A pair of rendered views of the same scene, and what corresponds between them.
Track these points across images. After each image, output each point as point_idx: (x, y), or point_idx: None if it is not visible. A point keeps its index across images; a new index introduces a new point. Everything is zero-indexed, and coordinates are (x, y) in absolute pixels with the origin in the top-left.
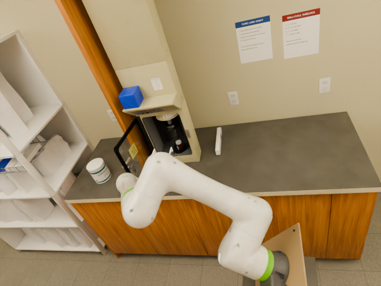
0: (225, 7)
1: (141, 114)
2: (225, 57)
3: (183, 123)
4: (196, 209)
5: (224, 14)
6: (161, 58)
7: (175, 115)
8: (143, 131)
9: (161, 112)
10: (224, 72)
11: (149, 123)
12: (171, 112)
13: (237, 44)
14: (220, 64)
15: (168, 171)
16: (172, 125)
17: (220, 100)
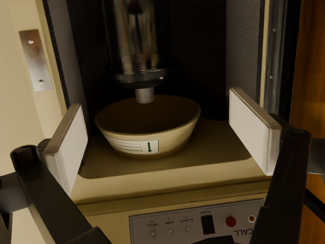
0: (19, 227)
1: (241, 202)
2: (7, 142)
3: (56, 124)
4: None
5: (20, 218)
6: None
7: (106, 134)
8: (278, 85)
9: (154, 182)
10: (7, 103)
11: (240, 84)
12: (110, 181)
13: None
14: (20, 124)
15: None
16: (129, 88)
17: (9, 16)
